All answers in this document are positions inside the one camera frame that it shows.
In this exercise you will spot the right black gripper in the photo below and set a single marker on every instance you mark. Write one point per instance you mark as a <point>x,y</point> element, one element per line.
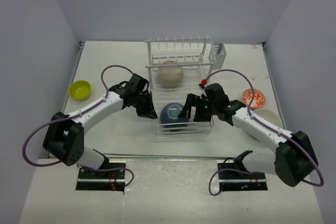
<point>192,100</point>

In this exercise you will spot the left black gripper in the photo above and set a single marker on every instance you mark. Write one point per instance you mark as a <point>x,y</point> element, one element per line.
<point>151,114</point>

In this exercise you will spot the blue bowl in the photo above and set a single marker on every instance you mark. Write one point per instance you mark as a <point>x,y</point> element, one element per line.
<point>169,117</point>

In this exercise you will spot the white wire dish rack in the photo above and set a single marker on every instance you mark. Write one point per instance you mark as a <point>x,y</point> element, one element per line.
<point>194,54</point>

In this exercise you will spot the white orange patterned bowl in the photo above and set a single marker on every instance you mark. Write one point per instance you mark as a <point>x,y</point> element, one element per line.
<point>259,99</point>

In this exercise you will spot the yellow bowl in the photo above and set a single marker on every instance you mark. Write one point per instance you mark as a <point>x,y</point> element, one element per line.
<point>80,90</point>

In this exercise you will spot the dark green bowl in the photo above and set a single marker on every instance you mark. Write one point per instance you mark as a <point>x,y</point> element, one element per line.
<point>269,116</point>

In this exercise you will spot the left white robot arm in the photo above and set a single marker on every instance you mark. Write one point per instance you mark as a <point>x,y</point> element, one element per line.
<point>65,135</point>

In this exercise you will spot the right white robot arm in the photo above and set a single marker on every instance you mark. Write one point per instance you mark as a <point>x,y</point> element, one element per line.
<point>294,156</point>

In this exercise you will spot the beige bowl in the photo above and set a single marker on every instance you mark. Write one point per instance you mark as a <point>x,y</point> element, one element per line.
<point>170,74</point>

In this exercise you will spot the grey cutlery holder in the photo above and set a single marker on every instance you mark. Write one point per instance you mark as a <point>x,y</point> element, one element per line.
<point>220,55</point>

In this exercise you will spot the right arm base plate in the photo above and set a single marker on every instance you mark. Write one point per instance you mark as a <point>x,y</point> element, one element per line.
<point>233,181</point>

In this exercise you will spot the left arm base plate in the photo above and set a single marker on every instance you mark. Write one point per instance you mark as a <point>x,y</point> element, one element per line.
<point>98,181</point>

